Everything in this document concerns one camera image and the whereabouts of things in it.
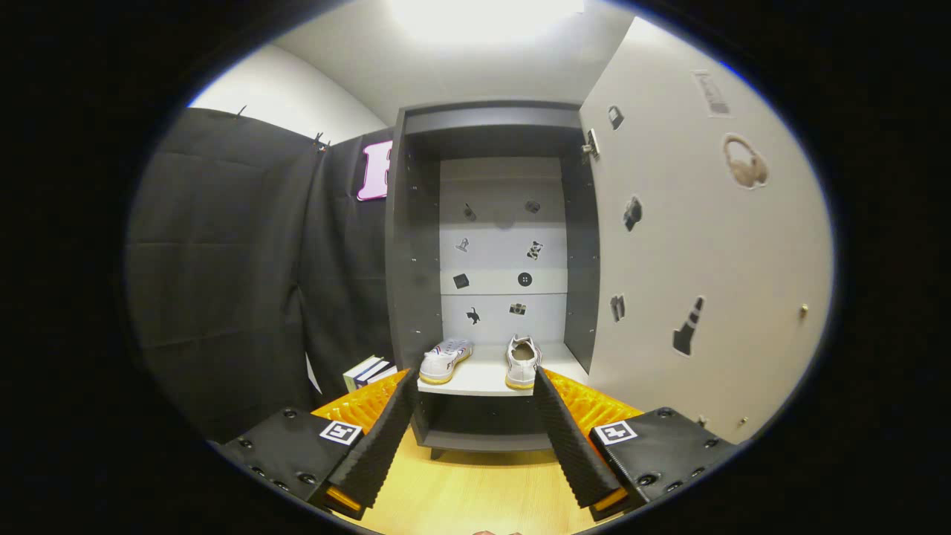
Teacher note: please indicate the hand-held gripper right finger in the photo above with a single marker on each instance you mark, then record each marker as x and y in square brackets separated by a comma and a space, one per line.
[568, 438]

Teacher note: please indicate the metal door hinge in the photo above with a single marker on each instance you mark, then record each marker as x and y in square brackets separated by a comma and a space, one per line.
[591, 145]

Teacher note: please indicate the ceiling light panel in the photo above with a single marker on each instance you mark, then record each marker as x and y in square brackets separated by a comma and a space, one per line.
[487, 18]

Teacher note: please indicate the black backdrop cloth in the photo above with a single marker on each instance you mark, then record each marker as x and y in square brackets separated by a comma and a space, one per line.
[223, 275]

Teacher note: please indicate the white canvas shoe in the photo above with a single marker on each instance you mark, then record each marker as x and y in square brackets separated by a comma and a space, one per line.
[442, 360]
[522, 364]

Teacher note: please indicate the blue spine book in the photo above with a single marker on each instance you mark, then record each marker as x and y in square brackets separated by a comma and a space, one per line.
[371, 374]

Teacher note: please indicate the green spine book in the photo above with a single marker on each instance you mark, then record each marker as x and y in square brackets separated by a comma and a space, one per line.
[358, 371]

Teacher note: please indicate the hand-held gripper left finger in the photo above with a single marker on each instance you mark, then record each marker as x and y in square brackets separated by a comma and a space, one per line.
[383, 431]

